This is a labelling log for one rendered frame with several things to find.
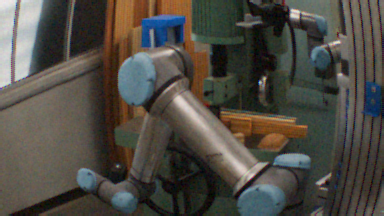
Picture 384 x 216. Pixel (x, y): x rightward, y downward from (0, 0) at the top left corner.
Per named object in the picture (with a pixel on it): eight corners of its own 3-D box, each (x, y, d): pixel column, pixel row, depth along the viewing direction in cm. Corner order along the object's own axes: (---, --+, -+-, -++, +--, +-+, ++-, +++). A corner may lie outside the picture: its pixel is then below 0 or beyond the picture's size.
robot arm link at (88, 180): (90, 196, 180) (72, 183, 184) (107, 202, 190) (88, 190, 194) (97, 175, 181) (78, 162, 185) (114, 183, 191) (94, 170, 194)
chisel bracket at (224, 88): (202, 105, 236) (202, 79, 233) (220, 95, 248) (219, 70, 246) (224, 108, 233) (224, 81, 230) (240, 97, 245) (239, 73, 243)
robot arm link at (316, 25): (325, 39, 199) (323, 17, 197) (300, 33, 204) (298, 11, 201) (329, 37, 206) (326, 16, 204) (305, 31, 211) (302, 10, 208)
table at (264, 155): (102, 151, 233) (101, 135, 231) (141, 129, 259) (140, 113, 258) (268, 178, 208) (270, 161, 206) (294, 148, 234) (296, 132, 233)
